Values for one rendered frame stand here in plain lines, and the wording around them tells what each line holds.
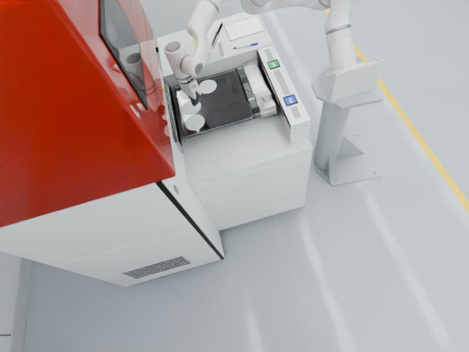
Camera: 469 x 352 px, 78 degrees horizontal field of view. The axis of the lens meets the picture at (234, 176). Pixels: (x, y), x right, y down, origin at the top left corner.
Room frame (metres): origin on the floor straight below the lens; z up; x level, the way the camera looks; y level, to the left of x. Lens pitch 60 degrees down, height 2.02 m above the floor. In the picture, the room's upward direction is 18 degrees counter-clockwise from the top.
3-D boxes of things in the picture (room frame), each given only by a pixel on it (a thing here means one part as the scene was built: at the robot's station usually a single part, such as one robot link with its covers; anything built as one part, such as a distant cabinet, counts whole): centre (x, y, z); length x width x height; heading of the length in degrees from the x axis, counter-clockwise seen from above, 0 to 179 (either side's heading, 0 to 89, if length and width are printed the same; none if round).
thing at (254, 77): (1.12, -0.27, 0.87); 0.36 x 0.08 x 0.03; 178
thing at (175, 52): (1.06, 0.07, 1.23); 0.09 x 0.08 x 0.13; 39
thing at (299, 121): (1.03, -0.37, 0.89); 0.55 x 0.09 x 0.14; 178
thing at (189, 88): (1.07, 0.07, 1.09); 0.10 x 0.07 x 0.11; 31
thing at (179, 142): (1.10, 0.21, 0.89); 0.44 x 0.02 x 0.10; 178
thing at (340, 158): (1.01, -0.80, 0.41); 0.51 x 0.44 x 0.82; 82
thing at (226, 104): (1.11, 0.00, 0.90); 0.34 x 0.34 x 0.01; 88
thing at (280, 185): (1.19, -0.11, 0.41); 0.96 x 0.64 x 0.82; 178
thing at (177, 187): (0.93, 0.23, 1.02); 0.81 x 0.03 x 0.40; 178
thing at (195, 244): (0.94, 0.57, 0.41); 0.82 x 0.70 x 0.82; 178
